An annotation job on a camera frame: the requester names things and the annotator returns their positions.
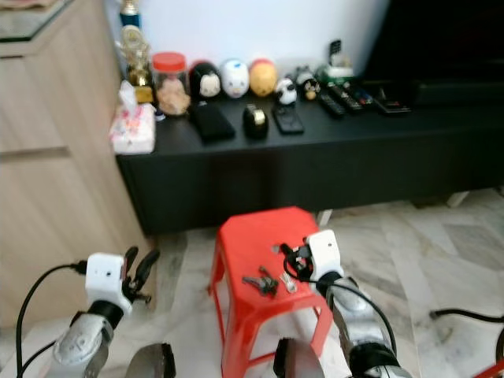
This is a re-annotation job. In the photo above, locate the key bunch with black fob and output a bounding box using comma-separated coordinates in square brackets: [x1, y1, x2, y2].
[242, 266, 298, 298]

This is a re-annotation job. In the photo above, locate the red plastic stool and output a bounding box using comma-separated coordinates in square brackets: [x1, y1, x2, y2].
[209, 206, 335, 378]

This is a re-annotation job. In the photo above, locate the dark robot left leg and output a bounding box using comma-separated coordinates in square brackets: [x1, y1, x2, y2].
[126, 343, 176, 378]

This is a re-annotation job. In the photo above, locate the dark robot leg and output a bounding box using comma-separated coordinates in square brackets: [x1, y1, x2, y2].
[273, 339, 330, 378]
[126, 343, 176, 378]

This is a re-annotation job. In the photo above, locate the black tv console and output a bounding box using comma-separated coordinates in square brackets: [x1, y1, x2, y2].
[117, 79, 504, 235]

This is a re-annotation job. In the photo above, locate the dark robot right leg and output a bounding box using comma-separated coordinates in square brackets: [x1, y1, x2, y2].
[273, 339, 330, 378]

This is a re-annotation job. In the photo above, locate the light wooden cabinet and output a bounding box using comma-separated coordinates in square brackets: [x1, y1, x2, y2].
[0, 0, 150, 332]

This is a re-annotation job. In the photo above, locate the black phone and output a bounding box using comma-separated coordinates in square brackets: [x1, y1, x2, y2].
[272, 105, 306, 135]

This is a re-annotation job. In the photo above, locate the pink tissue pack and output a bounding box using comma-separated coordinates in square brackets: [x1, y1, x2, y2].
[110, 81, 157, 155]

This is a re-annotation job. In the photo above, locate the black tape dispenser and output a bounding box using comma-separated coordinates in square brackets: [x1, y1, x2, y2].
[243, 104, 270, 141]

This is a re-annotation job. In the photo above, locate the black remote control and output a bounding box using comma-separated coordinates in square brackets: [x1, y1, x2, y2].
[319, 91, 347, 119]
[335, 83, 372, 109]

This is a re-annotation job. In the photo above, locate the black wallet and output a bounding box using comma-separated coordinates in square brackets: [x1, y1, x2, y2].
[189, 102, 237, 144]

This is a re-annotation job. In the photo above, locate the small panda figure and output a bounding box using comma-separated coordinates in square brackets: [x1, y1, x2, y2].
[274, 77, 298, 106]

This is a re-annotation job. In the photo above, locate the small black white figure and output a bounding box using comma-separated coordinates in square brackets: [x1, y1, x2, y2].
[294, 67, 320, 102]

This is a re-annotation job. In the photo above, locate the black flat box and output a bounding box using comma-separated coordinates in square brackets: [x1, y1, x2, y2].
[372, 85, 413, 116]

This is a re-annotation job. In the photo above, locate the clear jar with red lid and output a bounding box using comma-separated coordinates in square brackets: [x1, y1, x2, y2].
[151, 52, 190, 117]

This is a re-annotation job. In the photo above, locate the yellow round plush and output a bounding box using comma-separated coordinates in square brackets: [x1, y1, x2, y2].
[250, 58, 279, 98]

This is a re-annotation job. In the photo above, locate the small green stand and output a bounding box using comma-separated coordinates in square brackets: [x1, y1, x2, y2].
[319, 39, 355, 82]

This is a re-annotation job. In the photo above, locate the white round plush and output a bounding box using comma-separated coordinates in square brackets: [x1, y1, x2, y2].
[220, 58, 251, 99]

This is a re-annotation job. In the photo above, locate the black penguin plush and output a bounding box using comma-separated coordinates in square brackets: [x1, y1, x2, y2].
[189, 61, 223, 101]

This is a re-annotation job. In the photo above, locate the gold trophy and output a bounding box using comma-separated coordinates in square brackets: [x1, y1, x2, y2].
[114, 0, 154, 105]

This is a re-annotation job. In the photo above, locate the black television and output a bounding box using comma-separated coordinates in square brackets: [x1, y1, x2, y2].
[362, 0, 504, 103]

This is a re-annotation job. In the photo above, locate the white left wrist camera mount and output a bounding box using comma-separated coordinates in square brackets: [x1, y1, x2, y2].
[85, 252, 127, 316]

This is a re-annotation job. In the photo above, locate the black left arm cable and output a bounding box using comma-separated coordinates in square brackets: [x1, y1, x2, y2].
[14, 262, 87, 378]

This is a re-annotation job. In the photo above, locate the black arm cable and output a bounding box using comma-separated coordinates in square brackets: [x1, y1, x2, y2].
[14, 262, 87, 378]
[311, 274, 398, 351]

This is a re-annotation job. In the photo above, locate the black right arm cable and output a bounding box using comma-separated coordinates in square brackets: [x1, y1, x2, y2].
[311, 274, 398, 351]

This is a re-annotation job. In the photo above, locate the black floor cable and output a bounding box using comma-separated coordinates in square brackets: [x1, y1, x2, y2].
[431, 309, 504, 324]

